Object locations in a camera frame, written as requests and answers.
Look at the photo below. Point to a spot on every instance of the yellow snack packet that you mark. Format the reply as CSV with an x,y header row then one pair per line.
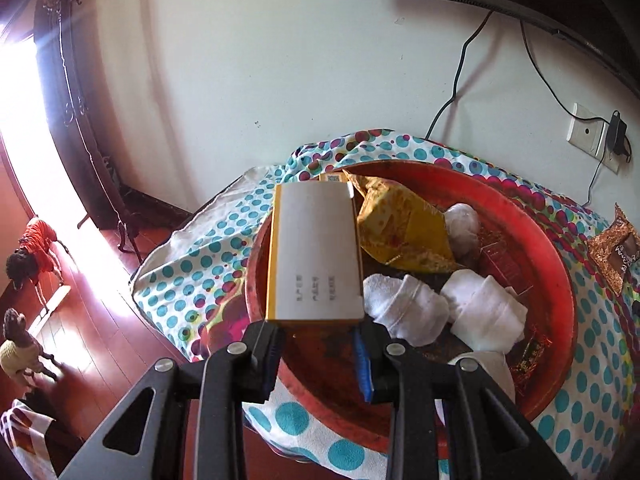
x,y
400,225

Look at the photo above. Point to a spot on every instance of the white tissue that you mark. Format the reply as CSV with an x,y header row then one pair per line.
x,y
482,315
492,370
405,307

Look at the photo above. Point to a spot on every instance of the yellow and white carton box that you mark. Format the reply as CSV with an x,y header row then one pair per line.
x,y
315,250

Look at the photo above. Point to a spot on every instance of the dog in yellow clothes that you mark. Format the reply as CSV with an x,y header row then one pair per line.
x,y
20,355

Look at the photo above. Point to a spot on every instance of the red round basin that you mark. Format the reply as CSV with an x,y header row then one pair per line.
x,y
545,260

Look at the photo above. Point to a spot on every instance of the dark wooden coat rack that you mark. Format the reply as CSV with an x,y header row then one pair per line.
x,y
75,110

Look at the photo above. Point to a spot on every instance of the black power adapter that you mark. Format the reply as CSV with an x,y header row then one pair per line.
x,y
619,132

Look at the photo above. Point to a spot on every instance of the dog in orange clothes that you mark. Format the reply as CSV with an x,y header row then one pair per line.
x,y
37,245

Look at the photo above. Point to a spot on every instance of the brown snack bag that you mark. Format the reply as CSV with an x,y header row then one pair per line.
x,y
617,250

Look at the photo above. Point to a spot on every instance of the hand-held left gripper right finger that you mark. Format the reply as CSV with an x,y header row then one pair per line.
x,y
362,367

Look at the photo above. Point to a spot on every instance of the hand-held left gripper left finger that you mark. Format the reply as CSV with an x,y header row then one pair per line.
x,y
272,362

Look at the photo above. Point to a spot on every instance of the polka dot cloth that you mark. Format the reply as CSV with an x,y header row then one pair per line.
x,y
200,270

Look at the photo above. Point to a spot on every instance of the red candy wrapper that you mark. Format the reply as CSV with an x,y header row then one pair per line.
x,y
530,355

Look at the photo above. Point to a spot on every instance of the clear plastic bag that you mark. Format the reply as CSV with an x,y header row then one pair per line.
x,y
462,227

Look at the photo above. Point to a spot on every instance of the brown white patterned cloth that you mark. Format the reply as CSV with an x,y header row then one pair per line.
x,y
25,440

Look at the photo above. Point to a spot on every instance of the yellow barcode carton box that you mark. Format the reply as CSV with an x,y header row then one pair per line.
x,y
332,177

